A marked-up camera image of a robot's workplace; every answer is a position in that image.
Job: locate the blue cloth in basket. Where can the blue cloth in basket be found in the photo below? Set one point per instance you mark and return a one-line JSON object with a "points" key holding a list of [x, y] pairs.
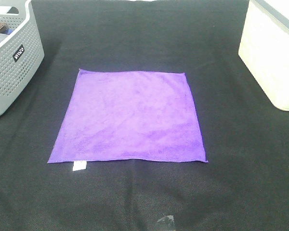
{"points": [[5, 34]]}

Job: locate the grey perforated plastic basket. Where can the grey perforated plastic basket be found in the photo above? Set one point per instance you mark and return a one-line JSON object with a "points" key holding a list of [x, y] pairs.
{"points": [[21, 53]]}

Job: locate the purple microfiber towel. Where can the purple microfiber towel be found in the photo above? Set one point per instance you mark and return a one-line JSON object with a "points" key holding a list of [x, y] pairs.
{"points": [[130, 115]]}

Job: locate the black fabric table cover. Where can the black fabric table cover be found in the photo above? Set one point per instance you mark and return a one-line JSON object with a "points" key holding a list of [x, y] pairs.
{"points": [[243, 187]]}

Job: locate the white plastic bin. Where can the white plastic bin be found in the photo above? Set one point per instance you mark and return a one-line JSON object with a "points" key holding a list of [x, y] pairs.
{"points": [[264, 48]]}

